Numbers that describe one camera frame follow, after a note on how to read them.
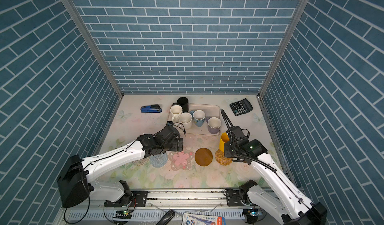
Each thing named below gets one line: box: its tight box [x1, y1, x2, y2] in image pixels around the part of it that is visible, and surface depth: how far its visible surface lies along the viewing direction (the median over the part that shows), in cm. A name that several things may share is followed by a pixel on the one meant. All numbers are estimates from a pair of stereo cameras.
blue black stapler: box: [140, 104, 163, 113], surface depth 110 cm
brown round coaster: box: [194, 147, 213, 167], surface depth 90 cm
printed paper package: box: [182, 213, 226, 225], surface depth 69 cm
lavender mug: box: [207, 117, 222, 135], surface depth 98 cm
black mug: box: [172, 97, 189, 113], surface depth 107 cm
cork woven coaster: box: [215, 148, 233, 166], surface depth 88 cm
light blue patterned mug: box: [190, 109, 206, 127], surface depth 98 cm
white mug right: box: [178, 112, 193, 130], surface depth 99 cm
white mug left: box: [170, 104, 183, 123], surface depth 99 cm
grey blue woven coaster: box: [149, 152, 168, 168], surface depth 87 cm
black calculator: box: [229, 98, 254, 116], surface depth 113 cm
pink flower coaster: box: [168, 150, 194, 171], surface depth 88 cm
